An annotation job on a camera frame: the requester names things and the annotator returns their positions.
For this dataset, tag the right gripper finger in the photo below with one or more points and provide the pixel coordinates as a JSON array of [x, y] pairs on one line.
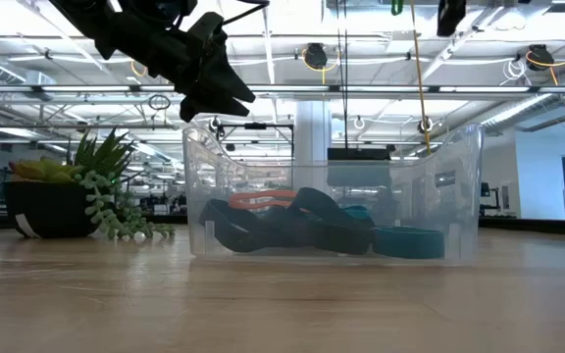
[[451, 15]]

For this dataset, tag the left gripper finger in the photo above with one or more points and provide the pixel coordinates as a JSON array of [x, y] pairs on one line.
[[209, 107], [226, 83]]

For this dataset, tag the clear plastic bin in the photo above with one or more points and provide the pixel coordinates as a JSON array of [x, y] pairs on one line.
[[204, 147]]

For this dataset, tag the green rubber band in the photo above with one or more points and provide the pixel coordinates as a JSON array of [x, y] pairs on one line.
[[397, 6]]

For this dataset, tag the wide black rubber band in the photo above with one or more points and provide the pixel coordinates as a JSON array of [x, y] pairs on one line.
[[258, 235], [322, 198]]

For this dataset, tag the thin teal rubber band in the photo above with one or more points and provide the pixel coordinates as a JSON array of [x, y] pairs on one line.
[[358, 212]]

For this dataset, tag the wide teal rubber band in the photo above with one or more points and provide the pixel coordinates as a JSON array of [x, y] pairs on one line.
[[410, 242]]

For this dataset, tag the white building column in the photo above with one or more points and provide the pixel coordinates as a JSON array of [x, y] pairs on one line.
[[312, 127]]

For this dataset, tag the small round hanging reel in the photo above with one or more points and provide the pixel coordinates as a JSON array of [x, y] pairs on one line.
[[419, 126]]

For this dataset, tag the small black monitor on stand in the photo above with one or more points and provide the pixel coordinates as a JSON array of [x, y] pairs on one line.
[[485, 188]]

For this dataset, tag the potted artificial succulent plant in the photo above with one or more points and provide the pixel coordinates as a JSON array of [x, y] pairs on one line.
[[47, 206]]

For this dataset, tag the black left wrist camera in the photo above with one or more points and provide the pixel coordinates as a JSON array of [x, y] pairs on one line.
[[206, 34]]

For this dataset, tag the black overhead camera rig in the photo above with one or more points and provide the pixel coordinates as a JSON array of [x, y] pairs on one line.
[[263, 126]]

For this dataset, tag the long ceiling light rail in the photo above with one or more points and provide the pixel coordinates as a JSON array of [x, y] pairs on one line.
[[361, 88]]

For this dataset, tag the silver ventilation duct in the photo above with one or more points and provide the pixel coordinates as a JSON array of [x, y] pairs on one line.
[[523, 109]]

